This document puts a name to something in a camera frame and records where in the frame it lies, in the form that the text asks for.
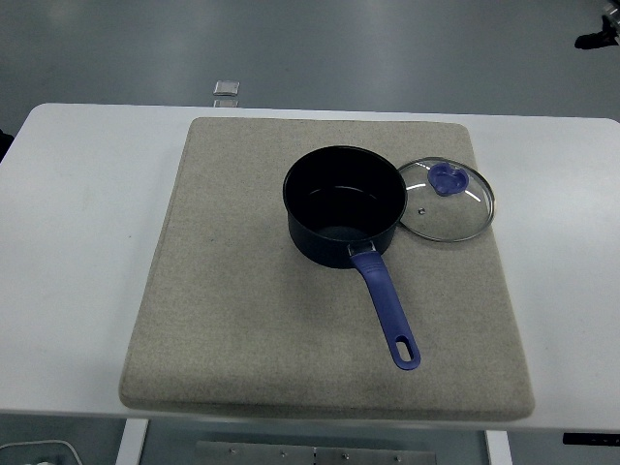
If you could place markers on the beige fabric mat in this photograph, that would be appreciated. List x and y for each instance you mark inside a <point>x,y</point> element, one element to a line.
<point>242,315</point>

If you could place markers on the square metal floor box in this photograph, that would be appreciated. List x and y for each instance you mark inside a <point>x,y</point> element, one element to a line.
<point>227,87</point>

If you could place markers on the white table leg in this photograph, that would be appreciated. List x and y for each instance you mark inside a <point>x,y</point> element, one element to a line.
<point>499,450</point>
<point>132,443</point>

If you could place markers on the person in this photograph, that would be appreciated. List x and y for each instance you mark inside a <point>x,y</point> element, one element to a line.
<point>4,143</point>

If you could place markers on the glass pot lid blue knob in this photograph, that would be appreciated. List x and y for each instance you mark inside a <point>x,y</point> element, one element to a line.
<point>448,179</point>

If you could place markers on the black strip under table edge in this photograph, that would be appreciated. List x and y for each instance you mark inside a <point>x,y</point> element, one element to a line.
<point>591,438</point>

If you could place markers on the flat metal floor plate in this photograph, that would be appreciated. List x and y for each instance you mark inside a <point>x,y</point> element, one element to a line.
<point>226,103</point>

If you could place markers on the grey metal plate with screws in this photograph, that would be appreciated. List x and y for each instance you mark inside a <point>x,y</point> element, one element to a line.
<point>300,455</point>

